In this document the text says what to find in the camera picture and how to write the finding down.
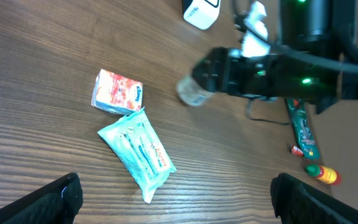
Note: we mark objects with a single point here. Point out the orange sauce bottle green cap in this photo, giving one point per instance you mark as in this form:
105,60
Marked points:
325,174

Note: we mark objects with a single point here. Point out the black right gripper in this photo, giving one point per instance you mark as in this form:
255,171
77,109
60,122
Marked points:
225,70

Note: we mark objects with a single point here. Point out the green lid white jar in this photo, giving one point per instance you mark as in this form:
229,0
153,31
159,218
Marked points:
191,93

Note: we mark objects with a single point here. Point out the orange Kleenex tissue pack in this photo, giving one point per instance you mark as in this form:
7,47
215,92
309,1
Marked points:
117,94

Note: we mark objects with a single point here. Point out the mint toilet tissue packet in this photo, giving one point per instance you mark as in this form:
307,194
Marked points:
135,142

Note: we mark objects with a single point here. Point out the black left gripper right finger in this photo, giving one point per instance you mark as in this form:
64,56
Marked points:
294,201

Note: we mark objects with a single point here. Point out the white barcode scanner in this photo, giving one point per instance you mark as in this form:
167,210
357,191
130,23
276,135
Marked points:
201,13

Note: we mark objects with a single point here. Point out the green 3M gloves packet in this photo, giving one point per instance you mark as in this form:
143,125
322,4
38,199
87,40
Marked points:
303,134

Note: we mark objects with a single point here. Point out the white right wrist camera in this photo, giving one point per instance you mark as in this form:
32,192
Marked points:
250,23

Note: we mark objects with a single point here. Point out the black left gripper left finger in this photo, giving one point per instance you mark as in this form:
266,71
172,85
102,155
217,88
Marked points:
56,202

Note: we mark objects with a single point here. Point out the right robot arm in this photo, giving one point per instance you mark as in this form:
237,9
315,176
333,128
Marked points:
314,57

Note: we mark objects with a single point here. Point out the red coffee sachet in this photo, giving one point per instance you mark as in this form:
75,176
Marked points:
296,151

